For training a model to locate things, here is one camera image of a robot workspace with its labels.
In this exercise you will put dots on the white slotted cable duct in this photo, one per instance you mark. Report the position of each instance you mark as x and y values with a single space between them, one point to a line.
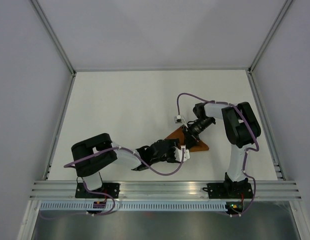
219 206

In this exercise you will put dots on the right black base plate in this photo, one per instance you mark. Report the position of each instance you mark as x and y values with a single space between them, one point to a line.
221 191

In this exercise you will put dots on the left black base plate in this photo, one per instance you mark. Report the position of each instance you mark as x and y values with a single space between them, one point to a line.
109 188

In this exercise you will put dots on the right aluminium frame post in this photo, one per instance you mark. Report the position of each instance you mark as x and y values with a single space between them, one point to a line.
270 34

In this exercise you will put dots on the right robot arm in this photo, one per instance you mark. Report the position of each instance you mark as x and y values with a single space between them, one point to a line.
242 130

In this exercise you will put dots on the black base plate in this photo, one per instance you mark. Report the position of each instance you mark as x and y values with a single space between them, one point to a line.
109 188
221 191

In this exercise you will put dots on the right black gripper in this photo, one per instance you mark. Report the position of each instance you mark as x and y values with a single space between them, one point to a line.
190 138

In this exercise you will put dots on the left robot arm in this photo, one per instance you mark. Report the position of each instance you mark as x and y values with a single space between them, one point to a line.
92 155

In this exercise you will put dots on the aluminium mounting rail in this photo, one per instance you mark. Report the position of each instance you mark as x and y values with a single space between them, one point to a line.
164 190

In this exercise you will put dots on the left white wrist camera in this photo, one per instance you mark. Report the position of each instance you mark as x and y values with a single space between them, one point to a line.
181 154

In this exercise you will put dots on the aluminium frame post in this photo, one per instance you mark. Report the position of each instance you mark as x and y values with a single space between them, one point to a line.
270 34
52 35

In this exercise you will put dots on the left aluminium frame post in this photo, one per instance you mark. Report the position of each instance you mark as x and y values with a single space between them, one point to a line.
52 35

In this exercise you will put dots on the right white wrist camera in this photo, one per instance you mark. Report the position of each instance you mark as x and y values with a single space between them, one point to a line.
179 119

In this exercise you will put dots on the brown satin napkin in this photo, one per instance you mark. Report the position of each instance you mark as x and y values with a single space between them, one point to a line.
178 134

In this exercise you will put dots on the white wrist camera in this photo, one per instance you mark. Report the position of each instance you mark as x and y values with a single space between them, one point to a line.
181 154
179 119

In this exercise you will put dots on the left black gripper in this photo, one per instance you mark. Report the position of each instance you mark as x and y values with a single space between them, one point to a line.
172 142

